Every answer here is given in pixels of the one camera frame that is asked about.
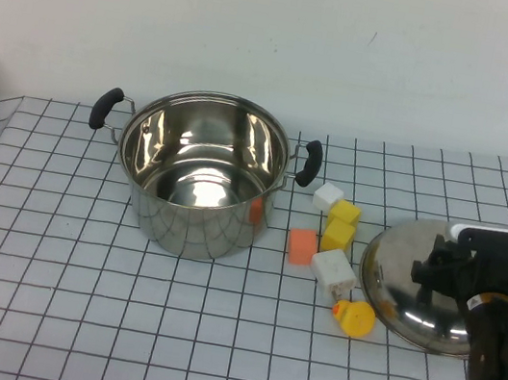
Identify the white black grid tablecloth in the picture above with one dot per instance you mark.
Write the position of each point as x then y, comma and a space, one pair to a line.
114, 323

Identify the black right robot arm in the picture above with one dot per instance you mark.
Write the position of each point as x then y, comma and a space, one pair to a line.
505, 349

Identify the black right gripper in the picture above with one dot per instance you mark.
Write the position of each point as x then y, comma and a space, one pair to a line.
489, 273

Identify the yellow foam cube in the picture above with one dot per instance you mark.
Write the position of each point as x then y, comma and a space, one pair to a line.
347, 213
338, 237

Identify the steel lid with black knob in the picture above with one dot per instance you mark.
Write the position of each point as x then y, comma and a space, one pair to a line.
394, 282

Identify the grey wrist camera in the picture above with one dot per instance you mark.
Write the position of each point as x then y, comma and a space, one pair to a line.
490, 237

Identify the yellow rubber duck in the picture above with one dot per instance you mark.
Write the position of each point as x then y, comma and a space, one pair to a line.
356, 320

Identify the orange foam block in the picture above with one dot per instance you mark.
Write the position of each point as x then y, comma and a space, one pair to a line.
301, 247

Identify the small white cube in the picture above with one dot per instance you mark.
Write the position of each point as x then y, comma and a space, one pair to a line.
327, 197

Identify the large white cube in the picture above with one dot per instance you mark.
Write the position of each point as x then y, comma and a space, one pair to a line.
332, 269

